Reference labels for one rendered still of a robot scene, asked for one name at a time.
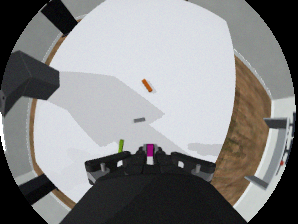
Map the lime green rod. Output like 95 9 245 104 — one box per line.
118 139 124 153

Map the small magenta block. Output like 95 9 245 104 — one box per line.
147 144 153 157

